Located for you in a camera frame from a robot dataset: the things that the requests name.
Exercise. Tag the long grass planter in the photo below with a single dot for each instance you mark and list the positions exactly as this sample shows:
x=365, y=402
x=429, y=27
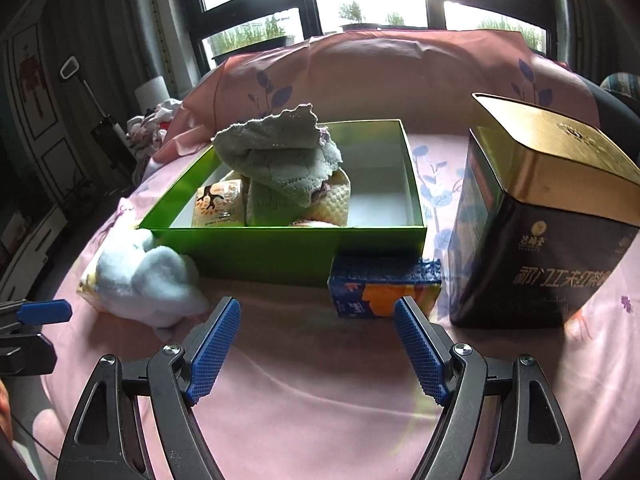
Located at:
x=510, y=35
x=252, y=40

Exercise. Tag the light blue plush towel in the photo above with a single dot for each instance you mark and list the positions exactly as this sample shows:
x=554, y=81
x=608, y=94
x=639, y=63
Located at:
x=150, y=280

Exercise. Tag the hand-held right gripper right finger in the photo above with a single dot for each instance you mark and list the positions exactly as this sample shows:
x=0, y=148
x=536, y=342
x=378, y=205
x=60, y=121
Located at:
x=420, y=350

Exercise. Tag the pink floral bed sheet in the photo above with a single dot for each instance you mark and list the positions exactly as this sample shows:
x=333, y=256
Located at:
x=310, y=410

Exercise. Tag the white paper roll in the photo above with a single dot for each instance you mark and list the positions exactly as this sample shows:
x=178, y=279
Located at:
x=151, y=92

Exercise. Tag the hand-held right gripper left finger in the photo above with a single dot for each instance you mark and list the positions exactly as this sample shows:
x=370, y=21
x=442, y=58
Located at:
x=215, y=345

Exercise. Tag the cream tree print packet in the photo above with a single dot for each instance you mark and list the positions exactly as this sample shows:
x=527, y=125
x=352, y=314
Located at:
x=217, y=205

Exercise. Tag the pile of clothes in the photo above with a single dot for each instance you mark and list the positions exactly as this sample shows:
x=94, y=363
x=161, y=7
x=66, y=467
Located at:
x=147, y=130

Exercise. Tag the cream fluffy towel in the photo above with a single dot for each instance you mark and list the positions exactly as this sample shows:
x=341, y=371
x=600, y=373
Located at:
x=330, y=202

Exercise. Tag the black and gold tin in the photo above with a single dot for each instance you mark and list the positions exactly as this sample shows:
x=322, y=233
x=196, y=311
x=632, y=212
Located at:
x=540, y=240

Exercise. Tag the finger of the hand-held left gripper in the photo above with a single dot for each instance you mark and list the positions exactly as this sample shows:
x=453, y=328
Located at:
x=45, y=311
x=25, y=355

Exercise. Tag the white cabinet with red print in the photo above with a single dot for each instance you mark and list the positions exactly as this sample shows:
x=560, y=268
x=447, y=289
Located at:
x=35, y=110

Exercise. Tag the small potted plant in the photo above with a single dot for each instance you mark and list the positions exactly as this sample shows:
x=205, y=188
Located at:
x=400, y=21
x=356, y=17

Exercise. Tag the black stick vacuum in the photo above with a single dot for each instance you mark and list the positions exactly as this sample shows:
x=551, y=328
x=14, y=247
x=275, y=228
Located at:
x=110, y=135

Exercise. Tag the green knitted cloth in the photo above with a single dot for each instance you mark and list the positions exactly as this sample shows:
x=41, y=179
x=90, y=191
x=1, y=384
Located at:
x=275, y=160

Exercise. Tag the green cardboard box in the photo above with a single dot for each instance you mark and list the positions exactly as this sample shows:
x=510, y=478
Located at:
x=280, y=252

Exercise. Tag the dark plaid cloth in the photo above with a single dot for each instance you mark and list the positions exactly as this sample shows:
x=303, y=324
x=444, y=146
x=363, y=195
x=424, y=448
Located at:
x=622, y=91

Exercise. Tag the pink floral pillow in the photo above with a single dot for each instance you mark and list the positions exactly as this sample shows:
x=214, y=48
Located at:
x=400, y=75

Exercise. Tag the blue tissue packet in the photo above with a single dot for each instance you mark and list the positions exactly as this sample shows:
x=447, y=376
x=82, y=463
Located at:
x=380, y=290

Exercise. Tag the grey curtain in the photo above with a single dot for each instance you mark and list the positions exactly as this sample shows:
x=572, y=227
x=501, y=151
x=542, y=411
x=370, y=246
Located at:
x=115, y=20
x=600, y=10

